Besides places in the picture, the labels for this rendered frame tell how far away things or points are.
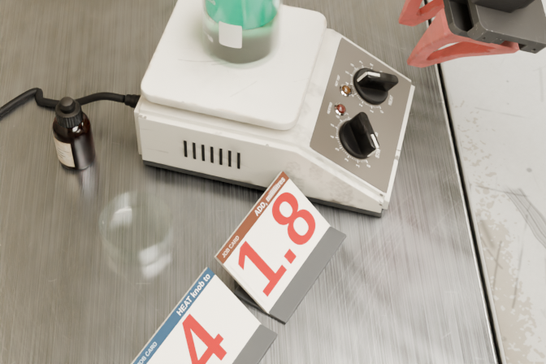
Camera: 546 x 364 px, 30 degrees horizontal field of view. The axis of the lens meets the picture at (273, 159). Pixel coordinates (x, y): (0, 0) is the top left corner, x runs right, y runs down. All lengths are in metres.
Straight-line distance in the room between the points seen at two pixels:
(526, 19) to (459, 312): 0.22
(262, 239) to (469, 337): 0.16
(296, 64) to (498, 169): 0.19
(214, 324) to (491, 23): 0.28
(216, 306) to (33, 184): 0.19
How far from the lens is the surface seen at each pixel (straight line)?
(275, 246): 0.75
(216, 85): 0.76
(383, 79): 0.80
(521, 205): 0.83
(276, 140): 0.75
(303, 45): 0.79
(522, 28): 0.69
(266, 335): 0.73
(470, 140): 0.86
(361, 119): 0.77
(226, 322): 0.72
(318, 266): 0.76
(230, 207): 0.79
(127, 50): 0.90
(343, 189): 0.77
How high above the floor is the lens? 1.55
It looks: 53 degrees down
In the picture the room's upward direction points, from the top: 3 degrees clockwise
